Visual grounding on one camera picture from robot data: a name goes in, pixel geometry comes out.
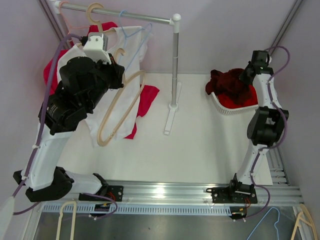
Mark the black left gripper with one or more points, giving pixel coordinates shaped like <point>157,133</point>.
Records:
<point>114,69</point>

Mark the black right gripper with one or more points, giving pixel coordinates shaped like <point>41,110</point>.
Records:
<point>242,77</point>

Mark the beige hanger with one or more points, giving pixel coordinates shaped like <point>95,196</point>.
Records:
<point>96,22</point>
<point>118,110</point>

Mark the maroon t shirt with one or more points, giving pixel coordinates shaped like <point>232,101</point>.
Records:
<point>228,83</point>

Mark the bright red t shirt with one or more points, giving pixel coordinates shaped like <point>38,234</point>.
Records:
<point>227,102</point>

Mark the white t shirt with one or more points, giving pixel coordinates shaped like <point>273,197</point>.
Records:
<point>115,115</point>

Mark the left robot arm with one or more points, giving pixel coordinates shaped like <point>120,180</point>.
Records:
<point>83,84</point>

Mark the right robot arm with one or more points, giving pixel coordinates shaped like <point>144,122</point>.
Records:
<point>268,126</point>

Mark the pink magenta t shirt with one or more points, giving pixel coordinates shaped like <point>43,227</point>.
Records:
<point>147,96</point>

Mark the beige hanger floor right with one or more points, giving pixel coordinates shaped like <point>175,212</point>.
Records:
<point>304,225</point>

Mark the white perforated plastic basket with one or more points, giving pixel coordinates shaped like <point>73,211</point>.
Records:
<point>231,111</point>

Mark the white clothes rack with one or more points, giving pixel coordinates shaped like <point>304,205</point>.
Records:
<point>174,22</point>

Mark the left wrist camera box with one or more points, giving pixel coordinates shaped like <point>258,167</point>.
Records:
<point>95,47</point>

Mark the pink wire hanger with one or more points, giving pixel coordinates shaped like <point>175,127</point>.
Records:
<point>71,29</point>

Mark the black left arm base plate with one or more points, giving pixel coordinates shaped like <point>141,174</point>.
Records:
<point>114,192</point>

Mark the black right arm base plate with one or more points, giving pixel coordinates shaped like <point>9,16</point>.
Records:
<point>223,195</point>

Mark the aluminium rail frame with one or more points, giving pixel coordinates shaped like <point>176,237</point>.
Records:
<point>204,149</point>

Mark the white slotted cable duct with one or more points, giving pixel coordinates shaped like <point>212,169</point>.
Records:
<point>135,209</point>

